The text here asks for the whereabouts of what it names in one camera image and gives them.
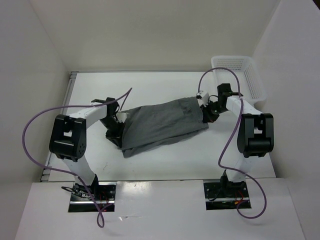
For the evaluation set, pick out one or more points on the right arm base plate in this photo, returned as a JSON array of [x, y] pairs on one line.
[[224, 195]]

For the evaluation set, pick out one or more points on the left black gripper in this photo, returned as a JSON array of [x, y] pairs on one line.
[[116, 137]]

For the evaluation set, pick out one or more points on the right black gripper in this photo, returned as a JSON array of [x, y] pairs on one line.
[[208, 117]]

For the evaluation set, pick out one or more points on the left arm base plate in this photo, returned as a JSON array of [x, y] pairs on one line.
[[81, 202]]

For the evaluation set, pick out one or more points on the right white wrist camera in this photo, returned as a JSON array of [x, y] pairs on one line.
[[203, 96]]

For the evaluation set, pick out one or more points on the aluminium table edge rail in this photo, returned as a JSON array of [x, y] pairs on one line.
[[65, 136]]

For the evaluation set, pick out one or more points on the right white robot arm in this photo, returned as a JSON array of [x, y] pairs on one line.
[[255, 132]]

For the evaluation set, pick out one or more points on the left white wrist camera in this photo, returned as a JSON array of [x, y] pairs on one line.
[[122, 116]]

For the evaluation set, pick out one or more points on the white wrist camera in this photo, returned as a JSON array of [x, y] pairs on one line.
[[203, 96], [122, 116]]

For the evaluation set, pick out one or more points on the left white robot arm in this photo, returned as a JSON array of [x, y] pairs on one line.
[[99, 109]]

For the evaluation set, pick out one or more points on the grey shorts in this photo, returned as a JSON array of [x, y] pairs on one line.
[[151, 126]]

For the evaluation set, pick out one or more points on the white plastic basket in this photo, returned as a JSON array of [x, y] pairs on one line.
[[244, 67]]

